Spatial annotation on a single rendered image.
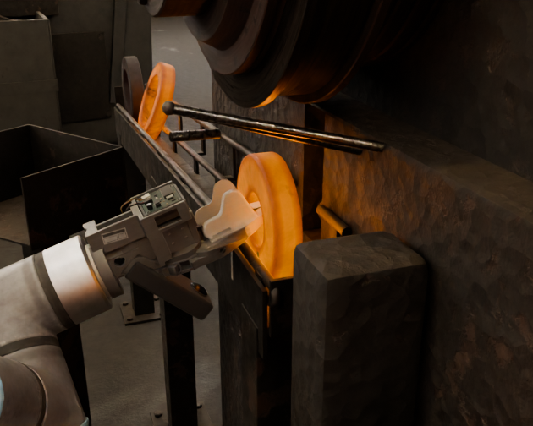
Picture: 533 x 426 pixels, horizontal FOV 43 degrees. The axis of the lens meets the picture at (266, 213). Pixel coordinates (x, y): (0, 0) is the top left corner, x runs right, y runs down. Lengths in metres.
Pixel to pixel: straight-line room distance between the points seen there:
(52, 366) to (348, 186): 0.36
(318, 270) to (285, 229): 0.19
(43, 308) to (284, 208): 0.27
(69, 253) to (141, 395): 1.04
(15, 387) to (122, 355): 1.29
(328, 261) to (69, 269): 0.30
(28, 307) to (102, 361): 1.17
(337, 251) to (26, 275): 0.34
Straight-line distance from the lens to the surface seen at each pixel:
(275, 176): 0.74
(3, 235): 1.17
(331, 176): 0.76
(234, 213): 0.76
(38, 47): 3.10
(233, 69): 0.68
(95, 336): 2.00
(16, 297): 0.74
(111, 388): 1.79
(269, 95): 0.63
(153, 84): 1.69
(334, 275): 0.54
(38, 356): 0.73
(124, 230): 0.74
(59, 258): 0.74
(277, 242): 0.73
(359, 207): 0.70
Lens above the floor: 1.05
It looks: 22 degrees down
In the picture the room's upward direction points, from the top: straight up
